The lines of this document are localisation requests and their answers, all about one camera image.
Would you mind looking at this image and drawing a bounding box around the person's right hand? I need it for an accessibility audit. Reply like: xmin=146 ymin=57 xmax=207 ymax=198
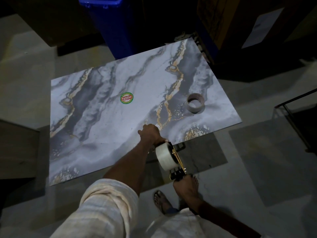
xmin=173 ymin=174 xmax=200 ymax=208

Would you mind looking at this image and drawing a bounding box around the person's left hand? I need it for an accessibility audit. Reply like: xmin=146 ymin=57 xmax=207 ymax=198
xmin=137 ymin=124 xmax=169 ymax=147

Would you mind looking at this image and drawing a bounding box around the black tape dispenser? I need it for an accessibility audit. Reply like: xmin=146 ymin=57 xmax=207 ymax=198
xmin=166 ymin=142 xmax=187 ymax=181

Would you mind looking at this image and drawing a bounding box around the person's left forearm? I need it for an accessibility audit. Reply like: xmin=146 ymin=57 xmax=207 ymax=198
xmin=103 ymin=141 xmax=155 ymax=196

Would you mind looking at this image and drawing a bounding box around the person's right forearm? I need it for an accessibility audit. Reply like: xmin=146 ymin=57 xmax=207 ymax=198
xmin=192 ymin=199 xmax=262 ymax=238

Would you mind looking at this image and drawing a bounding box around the white packing tape roll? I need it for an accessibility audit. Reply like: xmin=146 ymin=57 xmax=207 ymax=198
xmin=155 ymin=142 xmax=179 ymax=171

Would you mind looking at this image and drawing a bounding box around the person's sandal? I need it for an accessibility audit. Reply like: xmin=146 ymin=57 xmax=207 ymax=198
xmin=153 ymin=190 xmax=174 ymax=215

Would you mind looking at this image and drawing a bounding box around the brown tape roll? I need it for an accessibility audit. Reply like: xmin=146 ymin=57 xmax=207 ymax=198
xmin=186 ymin=93 xmax=206 ymax=114

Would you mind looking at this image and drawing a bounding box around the round green red sticker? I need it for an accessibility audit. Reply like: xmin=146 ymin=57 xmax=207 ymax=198
xmin=120 ymin=92 xmax=134 ymax=104

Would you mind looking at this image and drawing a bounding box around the person's white shirt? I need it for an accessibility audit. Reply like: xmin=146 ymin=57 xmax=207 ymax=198
xmin=50 ymin=178 xmax=207 ymax=238

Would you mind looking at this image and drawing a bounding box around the blue plastic bin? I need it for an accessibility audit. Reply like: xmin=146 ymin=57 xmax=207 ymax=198
xmin=78 ymin=0 xmax=140 ymax=60

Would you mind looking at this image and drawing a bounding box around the large cardboard box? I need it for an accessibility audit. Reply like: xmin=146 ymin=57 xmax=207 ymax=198
xmin=195 ymin=0 xmax=317 ymax=81

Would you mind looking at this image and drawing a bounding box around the wooden furniture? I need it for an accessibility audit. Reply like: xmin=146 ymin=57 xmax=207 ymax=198
xmin=0 ymin=119 xmax=40 ymax=180

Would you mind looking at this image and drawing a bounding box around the white paper label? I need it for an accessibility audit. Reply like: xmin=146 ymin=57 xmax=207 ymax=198
xmin=241 ymin=7 xmax=285 ymax=49

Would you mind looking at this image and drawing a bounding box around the black metal frame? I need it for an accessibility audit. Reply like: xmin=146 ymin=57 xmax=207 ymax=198
xmin=273 ymin=88 xmax=317 ymax=154

